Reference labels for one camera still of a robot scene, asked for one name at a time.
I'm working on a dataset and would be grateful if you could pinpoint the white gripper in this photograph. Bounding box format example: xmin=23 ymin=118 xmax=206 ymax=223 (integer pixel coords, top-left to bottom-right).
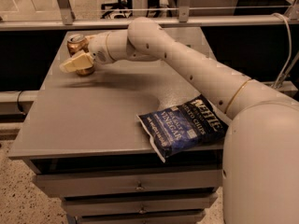
xmin=59 ymin=32 xmax=115 ymax=73

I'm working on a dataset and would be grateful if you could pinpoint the orange soda can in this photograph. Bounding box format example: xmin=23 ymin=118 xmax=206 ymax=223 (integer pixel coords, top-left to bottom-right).
xmin=67 ymin=34 xmax=94 ymax=77

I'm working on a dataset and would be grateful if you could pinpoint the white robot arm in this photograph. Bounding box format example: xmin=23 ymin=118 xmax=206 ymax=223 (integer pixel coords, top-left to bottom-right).
xmin=60 ymin=17 xmax=299 ymax=224

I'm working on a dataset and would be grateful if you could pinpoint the black office chair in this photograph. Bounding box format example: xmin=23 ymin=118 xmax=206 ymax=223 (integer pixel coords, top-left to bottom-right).
xmin=94 ymin=0 xmax=135 ymax=20

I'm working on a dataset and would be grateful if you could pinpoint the grey drawer cabinet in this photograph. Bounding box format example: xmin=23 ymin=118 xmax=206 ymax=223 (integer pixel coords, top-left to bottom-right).
xmin=7 ymin=26 xmax=232 ymax=224

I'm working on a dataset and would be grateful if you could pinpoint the blue kettle chips bag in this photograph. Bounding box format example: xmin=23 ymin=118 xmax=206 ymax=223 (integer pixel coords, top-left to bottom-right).
xmin=138 ymin=95 xmax=228 ymax=162

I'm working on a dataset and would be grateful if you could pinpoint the bottom grey drawer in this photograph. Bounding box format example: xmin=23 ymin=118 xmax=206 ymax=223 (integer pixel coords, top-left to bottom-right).
xmin=78 ymin=210 xmax=206 ymax=224

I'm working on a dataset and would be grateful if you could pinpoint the grey drawer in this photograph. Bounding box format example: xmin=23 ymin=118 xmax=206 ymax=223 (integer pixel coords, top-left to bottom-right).
xmin=62 ymin=191 xmax=218 ymax=217
xmin=78 ymin=210 xmax=206 ymax=224
xmin=34 ymin=167 xmax=222 ymax=198

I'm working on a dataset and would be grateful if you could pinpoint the top grey drawer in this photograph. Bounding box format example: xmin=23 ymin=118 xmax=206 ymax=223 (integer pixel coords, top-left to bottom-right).
xmin=34 ymin=167 xmax=222 ymax=198

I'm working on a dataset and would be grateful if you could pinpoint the middle grey drawer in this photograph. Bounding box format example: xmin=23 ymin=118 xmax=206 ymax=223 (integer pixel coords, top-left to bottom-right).
xmin=62 ymin=191 xmax=218 ymax=217

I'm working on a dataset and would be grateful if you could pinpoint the metal railing frame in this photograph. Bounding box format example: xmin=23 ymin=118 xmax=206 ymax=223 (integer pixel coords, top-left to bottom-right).
xmin=0 ymin=0 xmax=298 ymax=31

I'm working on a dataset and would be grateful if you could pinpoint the black cable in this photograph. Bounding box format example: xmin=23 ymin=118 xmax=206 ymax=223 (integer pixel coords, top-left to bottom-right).
xmin=16 ymin=91 xmax=26 ymax=115

